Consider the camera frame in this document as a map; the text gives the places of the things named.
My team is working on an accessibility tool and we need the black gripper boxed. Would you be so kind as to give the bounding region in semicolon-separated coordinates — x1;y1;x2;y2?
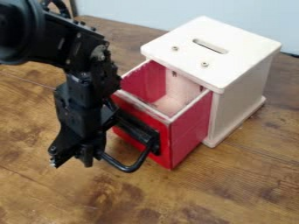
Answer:
48;81;117;168

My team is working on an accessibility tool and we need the white wooden box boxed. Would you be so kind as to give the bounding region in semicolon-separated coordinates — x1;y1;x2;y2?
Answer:
140;16;282;148

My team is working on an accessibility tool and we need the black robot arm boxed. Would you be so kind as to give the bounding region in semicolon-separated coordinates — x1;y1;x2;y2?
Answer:
0;0;120;167

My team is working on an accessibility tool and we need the black metal drawer handle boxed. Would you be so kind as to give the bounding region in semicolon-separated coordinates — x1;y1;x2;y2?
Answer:
96;110;161;173

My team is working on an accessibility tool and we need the red drawer front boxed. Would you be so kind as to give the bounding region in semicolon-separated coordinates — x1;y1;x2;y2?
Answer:
112;60;212;170

